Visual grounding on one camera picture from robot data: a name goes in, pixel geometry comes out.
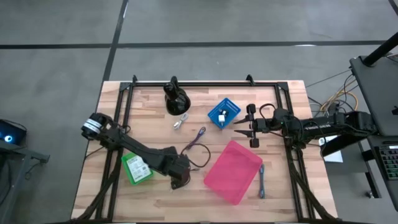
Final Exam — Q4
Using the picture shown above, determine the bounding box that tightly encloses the yellow and orange wire bundle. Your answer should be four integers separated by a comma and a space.
306, 70, 359, 116

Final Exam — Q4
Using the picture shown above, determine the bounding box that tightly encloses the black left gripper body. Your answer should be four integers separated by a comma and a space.
161, 146, 191, 183

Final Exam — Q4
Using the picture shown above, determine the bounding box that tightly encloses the black desk lamp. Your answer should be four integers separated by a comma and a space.
163, 76, 192, 116

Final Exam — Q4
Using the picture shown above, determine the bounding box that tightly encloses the black aluminium table frame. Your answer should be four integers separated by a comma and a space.
71, 74, 338, 224

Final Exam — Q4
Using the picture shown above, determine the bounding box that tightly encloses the black braided cable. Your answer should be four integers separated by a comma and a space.
179, 142, 212, 172

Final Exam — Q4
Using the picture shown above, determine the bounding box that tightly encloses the grey laptop stand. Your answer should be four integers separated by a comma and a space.
349, 54, 398, 138

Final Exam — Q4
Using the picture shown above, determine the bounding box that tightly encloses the black keypad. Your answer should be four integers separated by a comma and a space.
376, 144, 398, 182

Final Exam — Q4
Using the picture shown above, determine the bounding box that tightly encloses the pink translucent plastic bin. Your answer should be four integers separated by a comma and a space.
203, 139, 264, 206

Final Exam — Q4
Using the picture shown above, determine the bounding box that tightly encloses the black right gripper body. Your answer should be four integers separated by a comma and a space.
250, 113, 275, 140

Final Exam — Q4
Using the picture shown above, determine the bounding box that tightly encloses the grey metal stand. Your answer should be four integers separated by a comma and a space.
0, 139, 51, 224

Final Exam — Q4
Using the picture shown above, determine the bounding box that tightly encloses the white paper sheet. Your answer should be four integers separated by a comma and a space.
322, 135, 345, 164

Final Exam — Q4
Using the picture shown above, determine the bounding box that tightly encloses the white braided cable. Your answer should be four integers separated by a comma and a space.
172, 112, 190, 131

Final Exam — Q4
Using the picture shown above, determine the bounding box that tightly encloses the blue slotted plastic basket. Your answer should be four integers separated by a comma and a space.
207, 97, 242, 131

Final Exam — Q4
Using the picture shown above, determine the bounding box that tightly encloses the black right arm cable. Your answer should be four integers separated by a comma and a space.
259, 103, 282, 121

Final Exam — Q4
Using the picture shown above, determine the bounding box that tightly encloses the black device with blue light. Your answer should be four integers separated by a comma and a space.
0, 119, 28, 146

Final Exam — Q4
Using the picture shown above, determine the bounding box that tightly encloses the purple braided cable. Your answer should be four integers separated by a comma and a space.
182, 126, 207, 153

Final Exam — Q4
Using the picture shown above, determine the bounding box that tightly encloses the black pole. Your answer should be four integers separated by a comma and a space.
362, 32, 398, 67

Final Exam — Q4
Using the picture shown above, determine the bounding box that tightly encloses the green mesh plastic basket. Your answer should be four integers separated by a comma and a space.
120, 151, 155, 187

